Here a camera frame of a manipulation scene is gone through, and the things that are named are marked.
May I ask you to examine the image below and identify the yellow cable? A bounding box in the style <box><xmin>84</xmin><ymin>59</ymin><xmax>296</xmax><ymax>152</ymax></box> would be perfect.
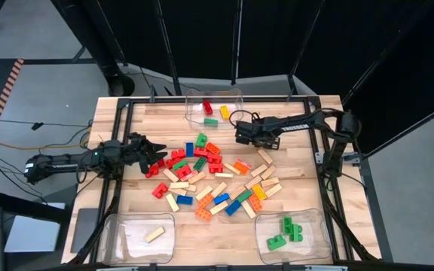
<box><xmin>0</xmin><ymin>127</ymin><xmax>92</xmax><ymax>151</ymax></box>

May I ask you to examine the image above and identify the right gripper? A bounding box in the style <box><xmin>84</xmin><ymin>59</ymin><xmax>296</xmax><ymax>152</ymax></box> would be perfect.
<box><xmin>235</xmin><ymin>117</ymin><xmax>281</xmax><ymax>151</ymax></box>

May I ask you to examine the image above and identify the black round stand base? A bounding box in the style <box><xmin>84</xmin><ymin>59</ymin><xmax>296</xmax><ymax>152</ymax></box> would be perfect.
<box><xmin>107</xmin><ymin>73</ymin><xmax>135</xmax><ymax>97</ymax></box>

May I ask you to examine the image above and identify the wooden block cartoon dog end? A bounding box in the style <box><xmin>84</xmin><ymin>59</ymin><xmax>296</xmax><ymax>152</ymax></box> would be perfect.
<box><xmin>165</xmin><ymin>193</ymin><xmax>180</xmax><ymax>213</ymax></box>

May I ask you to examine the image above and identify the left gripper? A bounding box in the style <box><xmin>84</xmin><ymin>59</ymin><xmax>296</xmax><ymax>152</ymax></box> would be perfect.
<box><xmin>121</xmin><ymin>132</ymin><xmax>168</xmax><ymax>175</ymax></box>

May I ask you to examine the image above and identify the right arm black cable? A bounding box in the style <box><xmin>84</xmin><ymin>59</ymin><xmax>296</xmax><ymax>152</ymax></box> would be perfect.
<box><xmin>228</xmin><ymin>108</ymin><xmax>261</xmax><ymax>128</ymax></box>

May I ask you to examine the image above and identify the wooden block Bingo label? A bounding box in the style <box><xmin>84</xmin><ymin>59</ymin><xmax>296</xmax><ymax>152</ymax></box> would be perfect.
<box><xmin>195</xmin><ymin>185</ymin><xmax>214</xmax><ymax>202</ymax></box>

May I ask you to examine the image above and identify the grey flat panel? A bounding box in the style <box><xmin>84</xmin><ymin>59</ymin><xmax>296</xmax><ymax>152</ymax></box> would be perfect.
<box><xmin>69</xmin><ymin>207</ymin><xmax>101</xmax><ymax>254</ymax></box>

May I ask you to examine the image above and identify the black curtain frame bar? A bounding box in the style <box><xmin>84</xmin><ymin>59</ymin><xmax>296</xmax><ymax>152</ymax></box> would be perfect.
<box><xmin>352</xmin><ymin>96</ymin><xmax>434</xmax><ymax>161</ymax></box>

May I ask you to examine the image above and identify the grey metal post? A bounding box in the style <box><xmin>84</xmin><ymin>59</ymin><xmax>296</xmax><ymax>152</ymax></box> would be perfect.
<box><xmin>358</xmin><ymin>156</ymin><xmax>395</xmax><ymax>263</ymax></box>

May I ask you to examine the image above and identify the grey curtain pole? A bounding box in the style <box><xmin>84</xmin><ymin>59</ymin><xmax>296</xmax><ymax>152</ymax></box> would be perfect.
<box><xmin>230</xmin><ymin>0</ymin><xmax>244</xmax><ymax>87</ymax></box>

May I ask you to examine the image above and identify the clear plastic bin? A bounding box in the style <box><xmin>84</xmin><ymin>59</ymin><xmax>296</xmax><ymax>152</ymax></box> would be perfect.
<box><xmin>99</xmin><ymin>213</ymin><xmax>176</xmax><ymax>266</ymax></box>
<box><xmin>185</xmin><ymin>88</ymin><xmax>245</xmax><ymax>132</ymax></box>
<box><xmin>254</xmin><ymin>208</ymin><xmax>333</xmax><ymax>265</ymax></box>

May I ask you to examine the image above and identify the white sheet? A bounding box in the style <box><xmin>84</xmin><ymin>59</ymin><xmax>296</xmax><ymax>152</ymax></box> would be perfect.
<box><xmin>4</xmin><ymin>214</ymin><xmax>62</xmax><ymax>254</ymax></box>

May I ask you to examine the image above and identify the wooden block Bandit label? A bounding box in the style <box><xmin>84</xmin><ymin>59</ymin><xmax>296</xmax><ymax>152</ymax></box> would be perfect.
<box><xmin>209</xmin><ymin>200</ymin><xmax>230</xmax><ymax>216</ymax></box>

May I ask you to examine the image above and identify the orange black hazard tape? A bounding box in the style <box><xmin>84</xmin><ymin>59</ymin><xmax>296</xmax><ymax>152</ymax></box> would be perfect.
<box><xmin>0</xmin><ymin>58</ymin><xmax>25</xmax><ymax>142</ymax></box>

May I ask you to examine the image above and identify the black curtain pole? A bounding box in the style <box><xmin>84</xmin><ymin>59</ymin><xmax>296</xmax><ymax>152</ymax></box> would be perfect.
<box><xmin>341</xmin><ymin>0</ymin><xmax>434</xmax><ymax>106</ymax></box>
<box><xmin>153</xmin><ymin>0</ymin><xmax>183</xmax><ymax>96</ymax></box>
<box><xmin>286</xmin><ymin>0</ymin><xmax>326</xmax><ymax>102</ymax></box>

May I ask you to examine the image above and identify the wooden block Bluey label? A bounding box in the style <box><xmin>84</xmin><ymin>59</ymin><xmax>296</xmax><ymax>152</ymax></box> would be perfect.
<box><xmin>241</xmin><ymin>200</ymin><xmax>257</xmax><ymax>220</ymax></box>

